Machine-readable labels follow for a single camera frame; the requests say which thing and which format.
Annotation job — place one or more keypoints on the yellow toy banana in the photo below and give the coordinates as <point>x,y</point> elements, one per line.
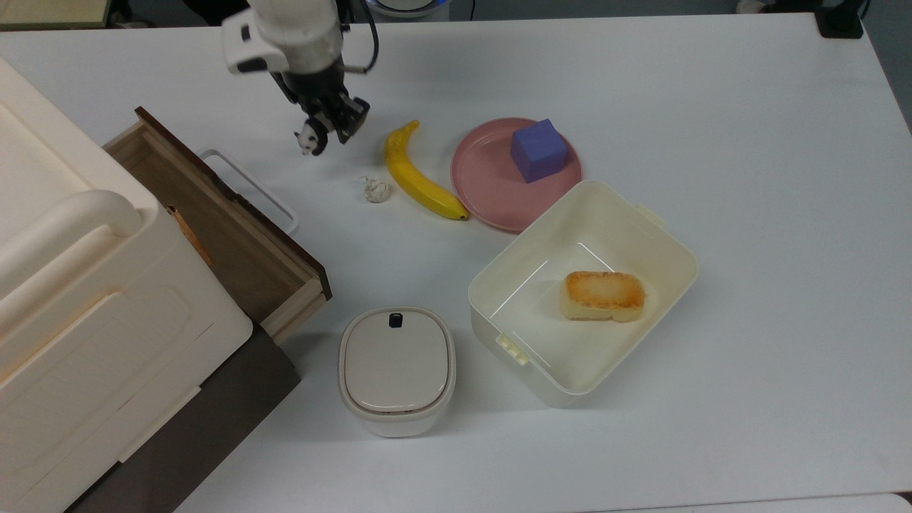
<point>417,182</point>

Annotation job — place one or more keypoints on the cream plastic storage box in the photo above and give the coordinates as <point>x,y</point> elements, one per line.
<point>92,320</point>

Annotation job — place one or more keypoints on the black and white panda toy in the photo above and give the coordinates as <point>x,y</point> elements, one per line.
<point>308,141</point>

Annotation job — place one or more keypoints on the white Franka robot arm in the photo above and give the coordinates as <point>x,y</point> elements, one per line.
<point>292,35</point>

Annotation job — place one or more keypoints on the open cream plastic container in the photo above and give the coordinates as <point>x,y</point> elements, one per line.
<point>591,342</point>

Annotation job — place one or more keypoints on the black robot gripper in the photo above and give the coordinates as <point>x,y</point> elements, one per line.
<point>320,92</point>

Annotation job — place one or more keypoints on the small cream lidded trash bin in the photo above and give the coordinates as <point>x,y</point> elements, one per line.
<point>395,370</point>

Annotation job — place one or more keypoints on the toasted bread slice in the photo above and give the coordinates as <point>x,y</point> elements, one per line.
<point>603,296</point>

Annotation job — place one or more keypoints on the pink plate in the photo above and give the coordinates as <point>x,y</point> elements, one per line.
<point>484,182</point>

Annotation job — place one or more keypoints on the dark brown wooden cabinet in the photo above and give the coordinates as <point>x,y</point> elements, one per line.
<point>214,420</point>

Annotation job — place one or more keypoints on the black stand base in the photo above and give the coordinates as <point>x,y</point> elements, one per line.
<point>841,18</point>

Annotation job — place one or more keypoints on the purple foam cube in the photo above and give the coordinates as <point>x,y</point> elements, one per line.
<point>538,151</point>

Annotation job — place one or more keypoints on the crumpled white paper ball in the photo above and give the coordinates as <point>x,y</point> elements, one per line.
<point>375,189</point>

